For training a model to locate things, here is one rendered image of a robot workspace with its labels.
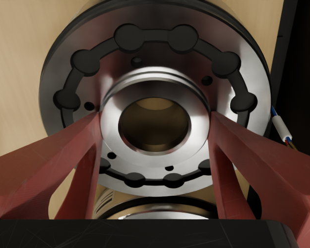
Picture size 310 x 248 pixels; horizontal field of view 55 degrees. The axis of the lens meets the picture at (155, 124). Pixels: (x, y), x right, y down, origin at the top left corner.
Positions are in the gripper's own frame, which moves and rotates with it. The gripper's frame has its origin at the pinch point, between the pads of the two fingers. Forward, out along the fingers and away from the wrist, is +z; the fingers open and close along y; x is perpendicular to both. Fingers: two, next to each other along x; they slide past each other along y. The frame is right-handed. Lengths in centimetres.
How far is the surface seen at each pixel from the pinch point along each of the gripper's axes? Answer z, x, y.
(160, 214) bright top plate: 1.0, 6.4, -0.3
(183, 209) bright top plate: 1.2, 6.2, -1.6
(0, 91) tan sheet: 4.2, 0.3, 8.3
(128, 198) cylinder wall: 2.2, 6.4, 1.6
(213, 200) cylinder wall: 2.3, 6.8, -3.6
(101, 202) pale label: 3.1, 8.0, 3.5
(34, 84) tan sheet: 4.2, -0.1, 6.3
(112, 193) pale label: 3.2, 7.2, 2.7
